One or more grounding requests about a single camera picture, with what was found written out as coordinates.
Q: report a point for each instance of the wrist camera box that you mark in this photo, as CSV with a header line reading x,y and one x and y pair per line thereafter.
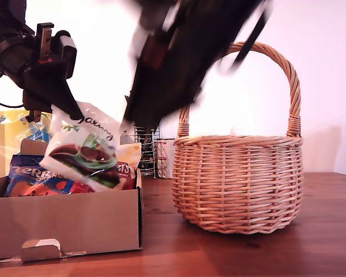
x,y
66,57

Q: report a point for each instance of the yellow toilet roll pack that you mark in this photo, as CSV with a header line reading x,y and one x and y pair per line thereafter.
x,y
3,144

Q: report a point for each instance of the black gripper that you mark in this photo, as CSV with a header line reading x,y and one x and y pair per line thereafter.
x,y
14,54

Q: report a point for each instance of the brown cardboard box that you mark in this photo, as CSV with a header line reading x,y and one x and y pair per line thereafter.
x,y
75,219

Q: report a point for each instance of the white green Galaxy egg bag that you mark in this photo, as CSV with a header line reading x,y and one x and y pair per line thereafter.
x,y
75,161

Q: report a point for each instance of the white red Maltesers bag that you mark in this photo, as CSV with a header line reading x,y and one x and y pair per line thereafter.
x,y
127,173

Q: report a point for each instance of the blue Terry's orange egg bag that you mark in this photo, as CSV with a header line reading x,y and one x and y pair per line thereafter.
x,y
26,176

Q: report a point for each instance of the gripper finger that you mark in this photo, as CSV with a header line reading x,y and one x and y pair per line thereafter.
x,y
161,86

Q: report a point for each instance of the woven wicker basket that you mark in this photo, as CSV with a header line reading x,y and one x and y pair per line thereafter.
x,y
236,187

